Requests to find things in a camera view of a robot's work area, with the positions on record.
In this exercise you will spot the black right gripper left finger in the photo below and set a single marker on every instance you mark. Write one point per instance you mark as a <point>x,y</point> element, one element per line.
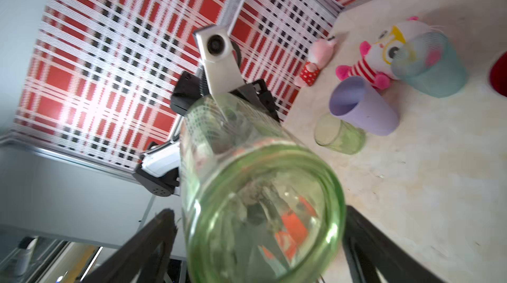
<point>145,257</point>

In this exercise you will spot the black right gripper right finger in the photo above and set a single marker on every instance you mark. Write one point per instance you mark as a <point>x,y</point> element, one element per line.
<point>371,254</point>

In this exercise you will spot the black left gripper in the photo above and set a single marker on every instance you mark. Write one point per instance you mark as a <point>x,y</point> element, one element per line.
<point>191,88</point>

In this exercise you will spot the tall green plastic cup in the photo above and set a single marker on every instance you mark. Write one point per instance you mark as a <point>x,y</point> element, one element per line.
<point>257,204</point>

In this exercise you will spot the short green plastic cup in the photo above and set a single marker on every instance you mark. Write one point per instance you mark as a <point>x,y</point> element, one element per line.
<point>337,135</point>

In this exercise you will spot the purple plastic cup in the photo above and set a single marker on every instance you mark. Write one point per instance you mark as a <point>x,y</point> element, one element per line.
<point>356,102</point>

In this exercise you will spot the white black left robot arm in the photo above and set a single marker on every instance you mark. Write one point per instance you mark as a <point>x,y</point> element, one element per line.
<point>158,169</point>

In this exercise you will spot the pink pig plush red dress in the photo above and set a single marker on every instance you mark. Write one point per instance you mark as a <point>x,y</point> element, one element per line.
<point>319,55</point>

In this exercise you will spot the pink plush yellow glasses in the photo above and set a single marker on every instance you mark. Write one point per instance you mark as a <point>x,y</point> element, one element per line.
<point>375,64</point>

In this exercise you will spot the teal translucent plastic cup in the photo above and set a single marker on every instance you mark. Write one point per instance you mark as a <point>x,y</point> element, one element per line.
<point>430,64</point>

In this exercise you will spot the white mug red inside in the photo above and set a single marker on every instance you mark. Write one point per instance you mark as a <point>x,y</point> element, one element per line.
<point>498,75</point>

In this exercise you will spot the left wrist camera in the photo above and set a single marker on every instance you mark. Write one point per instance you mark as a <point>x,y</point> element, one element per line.
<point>221,71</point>

